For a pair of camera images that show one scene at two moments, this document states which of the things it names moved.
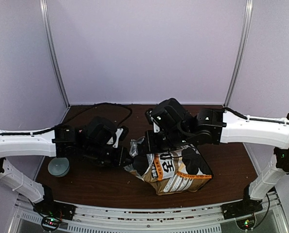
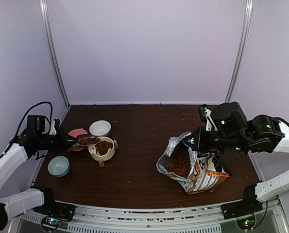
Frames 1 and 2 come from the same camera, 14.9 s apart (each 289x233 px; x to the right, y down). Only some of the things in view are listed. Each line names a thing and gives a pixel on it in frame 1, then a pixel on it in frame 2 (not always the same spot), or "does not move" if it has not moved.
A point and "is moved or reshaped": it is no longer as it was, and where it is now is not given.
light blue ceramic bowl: [59, 167] does not move
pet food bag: [181, 170] is moved or reshaped
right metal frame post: [245, 41] does not move
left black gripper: [118, 161] to [63, 143]
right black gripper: [150, 147] to [199, 144]
